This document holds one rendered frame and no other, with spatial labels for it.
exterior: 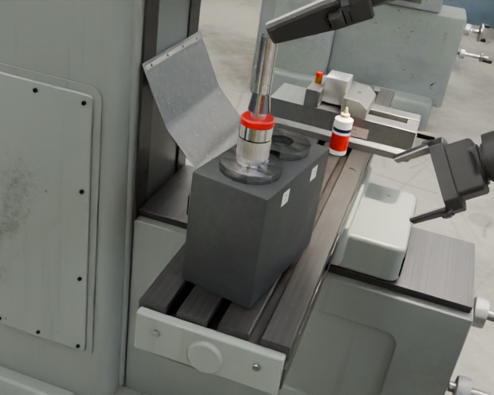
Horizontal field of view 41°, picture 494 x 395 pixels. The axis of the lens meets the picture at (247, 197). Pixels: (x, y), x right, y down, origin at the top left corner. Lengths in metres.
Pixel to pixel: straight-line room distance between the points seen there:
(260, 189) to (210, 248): 0.13
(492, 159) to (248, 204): 0.37
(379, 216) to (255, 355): 0.66
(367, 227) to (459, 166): 0.45
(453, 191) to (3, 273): 1.16
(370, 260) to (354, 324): 0.17
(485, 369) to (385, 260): 1.23
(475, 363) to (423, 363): 1.05
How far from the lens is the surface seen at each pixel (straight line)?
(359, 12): 0.55
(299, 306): 0.99
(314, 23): 0.55
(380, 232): 1.44
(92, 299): 1.67
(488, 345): 2.70
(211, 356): 0.94
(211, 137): 1.53
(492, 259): 3.24
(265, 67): 0.86
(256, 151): 0.89
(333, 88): 1.54
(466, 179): 1.04
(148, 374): 1.83
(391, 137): 1.52
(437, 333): 1.50
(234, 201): 0.89
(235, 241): 0.92
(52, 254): 1.65
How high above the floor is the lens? 1.57
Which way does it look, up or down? 29 degrees down
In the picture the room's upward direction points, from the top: 9 degrees clockwise
